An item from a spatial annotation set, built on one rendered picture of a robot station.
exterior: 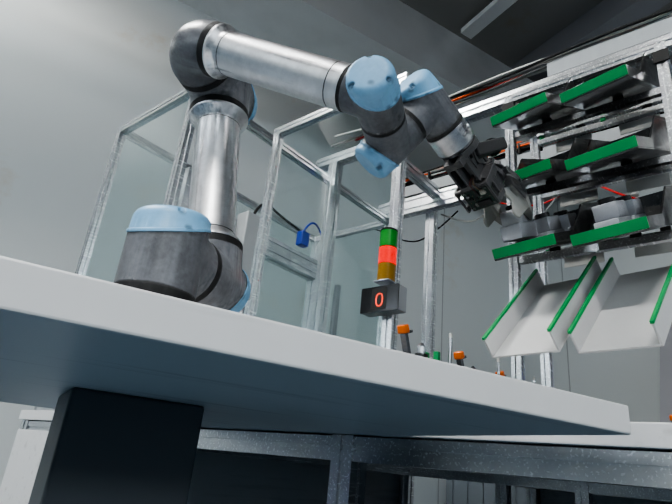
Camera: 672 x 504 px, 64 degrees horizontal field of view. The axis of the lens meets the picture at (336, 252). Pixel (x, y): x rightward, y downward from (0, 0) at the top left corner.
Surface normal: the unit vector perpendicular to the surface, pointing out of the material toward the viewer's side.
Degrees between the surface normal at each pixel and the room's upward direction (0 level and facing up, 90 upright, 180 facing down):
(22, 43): 90
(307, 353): 90
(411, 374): 90
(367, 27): 90
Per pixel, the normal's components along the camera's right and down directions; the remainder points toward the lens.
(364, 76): -0.25, -0.39
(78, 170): 0.51, -0.28
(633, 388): -0.85, -0.27
